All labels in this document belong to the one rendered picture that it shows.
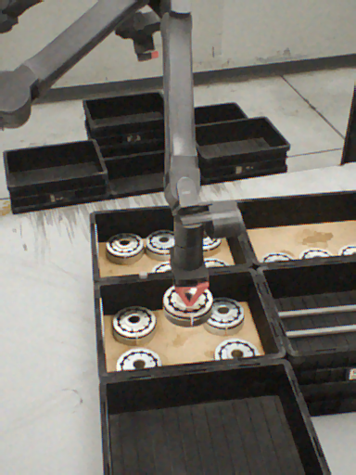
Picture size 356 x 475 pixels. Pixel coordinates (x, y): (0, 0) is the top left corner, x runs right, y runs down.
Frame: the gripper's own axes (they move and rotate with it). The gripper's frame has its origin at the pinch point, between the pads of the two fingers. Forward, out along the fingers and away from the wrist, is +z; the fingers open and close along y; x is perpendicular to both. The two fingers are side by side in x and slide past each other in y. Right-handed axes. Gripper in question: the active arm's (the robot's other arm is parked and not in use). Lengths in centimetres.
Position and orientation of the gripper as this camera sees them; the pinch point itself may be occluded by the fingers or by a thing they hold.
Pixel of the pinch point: (187, 295)
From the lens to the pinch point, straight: 132.1
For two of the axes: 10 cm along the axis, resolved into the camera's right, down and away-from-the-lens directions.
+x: -9.9, 0.8, -1.1
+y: -1.4, -6.1, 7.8
